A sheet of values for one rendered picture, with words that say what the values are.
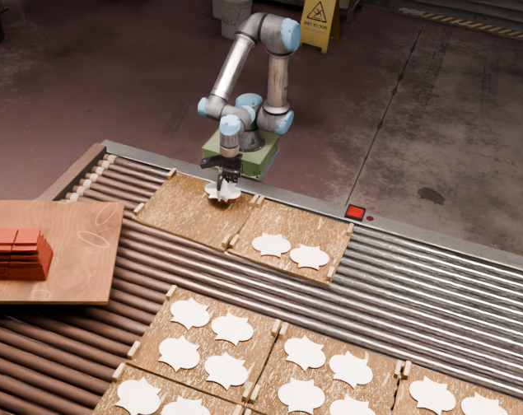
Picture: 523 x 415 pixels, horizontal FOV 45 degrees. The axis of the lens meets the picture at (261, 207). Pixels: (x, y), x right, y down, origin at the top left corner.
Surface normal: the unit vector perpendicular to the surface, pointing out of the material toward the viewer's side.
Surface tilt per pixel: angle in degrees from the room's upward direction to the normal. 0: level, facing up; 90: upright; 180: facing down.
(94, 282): 0
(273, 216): 0
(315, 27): 77
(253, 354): 0
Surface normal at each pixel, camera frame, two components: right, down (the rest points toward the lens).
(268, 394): 0.07, -0.76
